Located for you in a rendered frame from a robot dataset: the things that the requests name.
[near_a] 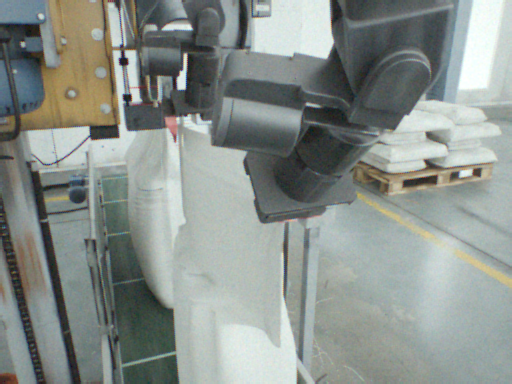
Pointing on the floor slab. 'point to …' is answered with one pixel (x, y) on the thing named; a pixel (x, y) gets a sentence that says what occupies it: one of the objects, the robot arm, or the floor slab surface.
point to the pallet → (391, 183)
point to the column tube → (25, 232)
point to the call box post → (308, 294)
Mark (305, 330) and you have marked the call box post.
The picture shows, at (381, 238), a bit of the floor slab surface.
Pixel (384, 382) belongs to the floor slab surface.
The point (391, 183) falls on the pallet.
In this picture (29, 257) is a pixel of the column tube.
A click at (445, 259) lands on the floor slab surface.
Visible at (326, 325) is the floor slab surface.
